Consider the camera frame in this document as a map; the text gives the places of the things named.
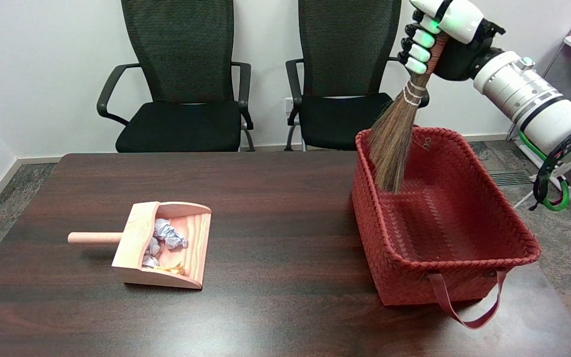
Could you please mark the black mesh office chair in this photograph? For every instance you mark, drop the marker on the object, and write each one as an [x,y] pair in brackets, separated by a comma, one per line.
[345,49]
[176,124]

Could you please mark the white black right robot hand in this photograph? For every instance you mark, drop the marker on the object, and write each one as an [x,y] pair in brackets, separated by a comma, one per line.
[459,25]

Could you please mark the brown straw hand broom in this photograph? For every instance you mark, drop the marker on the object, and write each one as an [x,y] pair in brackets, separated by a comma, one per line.
[389,144]

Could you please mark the wooden dustpan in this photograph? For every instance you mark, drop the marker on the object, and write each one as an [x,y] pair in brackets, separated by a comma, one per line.
[137,238]

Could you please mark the metal floor vent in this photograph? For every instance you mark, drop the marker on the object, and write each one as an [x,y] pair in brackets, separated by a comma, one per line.
[508,178]

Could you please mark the small crumpled white paper ball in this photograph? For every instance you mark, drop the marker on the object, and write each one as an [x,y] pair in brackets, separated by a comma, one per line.
[149,261]
[153,246]

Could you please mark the large crumpled white paper ball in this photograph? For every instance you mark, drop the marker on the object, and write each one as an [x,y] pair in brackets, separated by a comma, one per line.
[169,234]

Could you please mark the red woven basket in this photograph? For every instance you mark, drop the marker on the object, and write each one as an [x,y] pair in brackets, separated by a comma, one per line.
[454,223]

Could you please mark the white wall socket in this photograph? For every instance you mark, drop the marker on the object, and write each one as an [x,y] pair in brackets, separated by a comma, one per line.
[288,104]

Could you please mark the pink cartoon shelf unit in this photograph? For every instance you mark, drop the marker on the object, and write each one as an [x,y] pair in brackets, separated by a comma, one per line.
[570,69]

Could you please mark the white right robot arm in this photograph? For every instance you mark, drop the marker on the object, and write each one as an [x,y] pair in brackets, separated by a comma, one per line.
[538,106]

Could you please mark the orange paper scrap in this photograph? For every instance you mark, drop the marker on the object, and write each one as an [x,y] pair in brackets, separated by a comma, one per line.
[174,269]

